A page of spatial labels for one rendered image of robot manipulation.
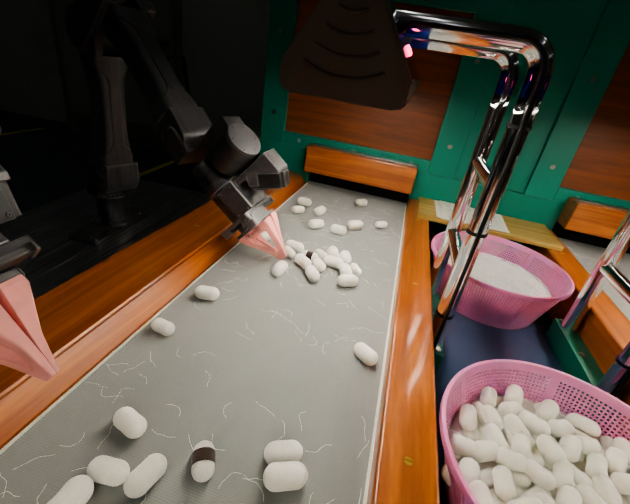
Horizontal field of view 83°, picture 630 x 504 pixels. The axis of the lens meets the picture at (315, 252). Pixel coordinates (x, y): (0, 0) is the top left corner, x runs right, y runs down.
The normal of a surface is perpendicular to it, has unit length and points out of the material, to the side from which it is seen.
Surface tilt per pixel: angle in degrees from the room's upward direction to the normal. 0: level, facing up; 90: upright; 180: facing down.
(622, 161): 90
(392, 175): 90
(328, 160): 90
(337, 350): 0
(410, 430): 0
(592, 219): 90
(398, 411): 0
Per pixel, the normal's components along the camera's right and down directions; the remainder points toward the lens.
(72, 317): 0.14, -0.87
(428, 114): -0.26, 0.42
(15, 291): 0.91, -0.20
